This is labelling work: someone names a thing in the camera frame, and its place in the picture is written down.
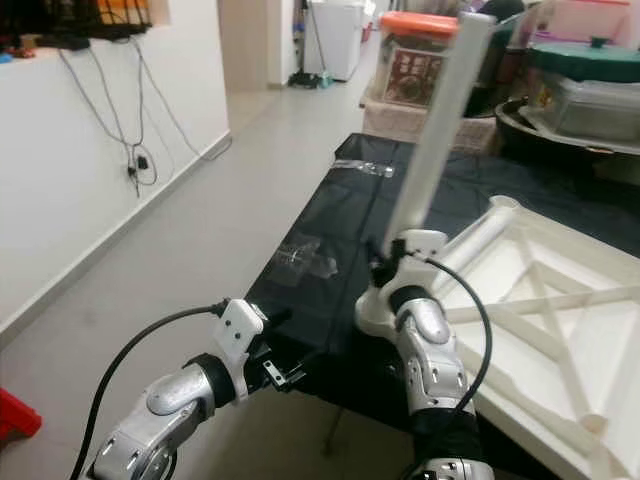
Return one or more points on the black tablecloth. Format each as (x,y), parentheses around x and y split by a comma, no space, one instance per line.
(320,230)

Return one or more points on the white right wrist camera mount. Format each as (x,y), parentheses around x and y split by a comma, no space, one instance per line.
(425,240)

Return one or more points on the black floor mop head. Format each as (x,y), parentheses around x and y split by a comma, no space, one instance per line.
(305,80)

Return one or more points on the clear tape strip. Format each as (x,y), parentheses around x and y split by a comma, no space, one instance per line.
(365,168)

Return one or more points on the black round basin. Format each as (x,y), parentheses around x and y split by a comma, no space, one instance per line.
(530,140)

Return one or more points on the clear tape cross patch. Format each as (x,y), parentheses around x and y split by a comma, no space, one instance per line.
(305,260)

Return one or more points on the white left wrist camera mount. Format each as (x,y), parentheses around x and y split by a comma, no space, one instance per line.
(240,330)

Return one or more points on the beige cloth covered crate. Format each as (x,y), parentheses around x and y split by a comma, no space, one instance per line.
(400,125)

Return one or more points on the red patterned box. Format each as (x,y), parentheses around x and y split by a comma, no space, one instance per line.
(412,78)

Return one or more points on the pink plastic storage box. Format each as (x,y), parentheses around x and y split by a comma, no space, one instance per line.
(590,20)

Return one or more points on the white fridge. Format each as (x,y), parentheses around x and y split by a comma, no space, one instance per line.
(335,40)

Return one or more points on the orange lidded clear bin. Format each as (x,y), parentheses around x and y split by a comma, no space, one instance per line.
(410,22)

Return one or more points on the clear plastic storage box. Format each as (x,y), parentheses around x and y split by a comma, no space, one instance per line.
(590,110)

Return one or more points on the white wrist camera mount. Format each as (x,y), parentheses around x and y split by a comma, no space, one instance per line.
(425,240)
(240,330)

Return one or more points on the red floor object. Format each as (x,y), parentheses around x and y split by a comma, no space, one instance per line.
(18,415)

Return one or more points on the white plastic table top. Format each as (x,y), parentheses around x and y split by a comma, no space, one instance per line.
(560,380)

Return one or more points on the black power adapter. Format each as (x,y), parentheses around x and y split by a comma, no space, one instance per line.
(142,162)

